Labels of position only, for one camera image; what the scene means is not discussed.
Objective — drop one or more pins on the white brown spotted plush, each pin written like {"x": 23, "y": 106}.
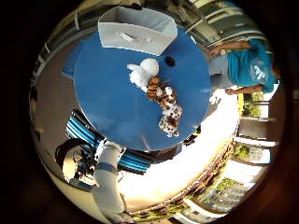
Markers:
{"x": 170, "y": 119}

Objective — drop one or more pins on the orange striped tiger plush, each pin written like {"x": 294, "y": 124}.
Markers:
{"x": 154, "y": 88}

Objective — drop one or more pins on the white fluffy plush toy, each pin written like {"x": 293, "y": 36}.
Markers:
{"x": 145, "y": 73}

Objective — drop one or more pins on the white fabric storage container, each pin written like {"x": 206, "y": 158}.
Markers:
{"x": 137, "y": 28}

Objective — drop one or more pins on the blue black ribbed table base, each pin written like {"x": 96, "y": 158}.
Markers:
{"x": 78, "y": 127}

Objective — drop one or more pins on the person in teal shirt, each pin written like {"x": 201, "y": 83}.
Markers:
{"x": 246, "y": 68}

